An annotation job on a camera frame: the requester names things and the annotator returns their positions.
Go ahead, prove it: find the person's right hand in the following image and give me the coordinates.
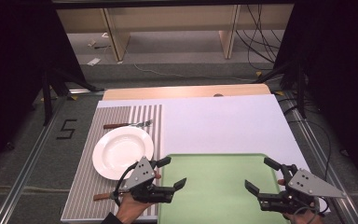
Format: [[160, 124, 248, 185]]
[[277, 178, 324, 224]]

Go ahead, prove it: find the black metal stand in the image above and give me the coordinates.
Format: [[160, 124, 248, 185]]
[[41, 65, 105, 127], [254, 58, 310, 119]]

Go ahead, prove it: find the fork with wooden handle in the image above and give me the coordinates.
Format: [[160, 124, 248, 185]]
[[103, 119, 154, 131]]

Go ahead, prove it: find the person's left hand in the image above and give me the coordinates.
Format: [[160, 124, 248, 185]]
[[115, 170, 163, 224]]

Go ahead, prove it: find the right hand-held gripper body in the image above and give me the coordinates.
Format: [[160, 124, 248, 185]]
[[256, 163, 347, 217]]

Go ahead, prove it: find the green cutting mat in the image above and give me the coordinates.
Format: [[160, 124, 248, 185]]
[[157, 152, 289, 224]]

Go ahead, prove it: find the aluminium rail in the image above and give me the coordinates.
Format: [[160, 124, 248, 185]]
[[275, 91, 358, 224], [0, 89, 102, 224]]

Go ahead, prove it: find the light wooden desk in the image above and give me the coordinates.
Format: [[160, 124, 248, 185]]
[[55, 4, 295, 63]]

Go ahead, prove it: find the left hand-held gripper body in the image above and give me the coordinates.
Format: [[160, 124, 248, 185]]
[[117, 155, 175, 204]]

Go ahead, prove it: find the white table cover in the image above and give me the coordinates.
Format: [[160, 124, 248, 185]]
[[95, 93, 331, 217]]

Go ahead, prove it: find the grey striped placemat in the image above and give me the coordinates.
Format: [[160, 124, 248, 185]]
[[61, 104, 164, 223]]

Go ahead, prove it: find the black floor cable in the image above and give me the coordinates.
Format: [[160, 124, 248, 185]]
[[282, 97, 333, 182]]

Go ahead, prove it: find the white floor cable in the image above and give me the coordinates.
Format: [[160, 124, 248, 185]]
[[132, 63, 256, 83]]

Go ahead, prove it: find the black curtain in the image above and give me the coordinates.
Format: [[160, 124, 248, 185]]
[[273, 0, 358, 195], [0, 0, 87, 178]]

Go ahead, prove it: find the bundle of black cables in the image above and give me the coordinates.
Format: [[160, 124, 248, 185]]
[[235, 4, 284, 72]]

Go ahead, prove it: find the grey right gripper cable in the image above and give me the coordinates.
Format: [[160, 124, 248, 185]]
[[292, 196, 331, 224]]

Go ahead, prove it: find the white round plate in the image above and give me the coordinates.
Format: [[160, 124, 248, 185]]
[[91, 125, 155, 182]]

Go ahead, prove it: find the knife with wooden handle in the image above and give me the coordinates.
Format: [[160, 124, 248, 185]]
[[92, 189, 129, 202]]

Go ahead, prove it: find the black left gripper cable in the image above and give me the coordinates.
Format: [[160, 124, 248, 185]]
[[114, 161, 140, 207]]

